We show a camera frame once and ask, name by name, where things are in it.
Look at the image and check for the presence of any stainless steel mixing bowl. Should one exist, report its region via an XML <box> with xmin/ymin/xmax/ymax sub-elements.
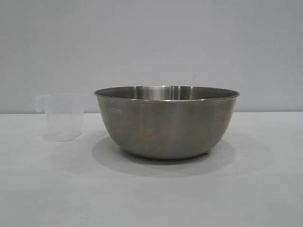
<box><xmin>94</xmin><ymin>85</ymin><xmax>240</xmax><ymax>159</ymax></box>

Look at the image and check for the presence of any clear plastic measuring cup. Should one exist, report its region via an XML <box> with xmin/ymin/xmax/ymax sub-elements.
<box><xmin>35</xmin><ymin>94</ymin><xmax>80</xmax><ymax>142</ymax></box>

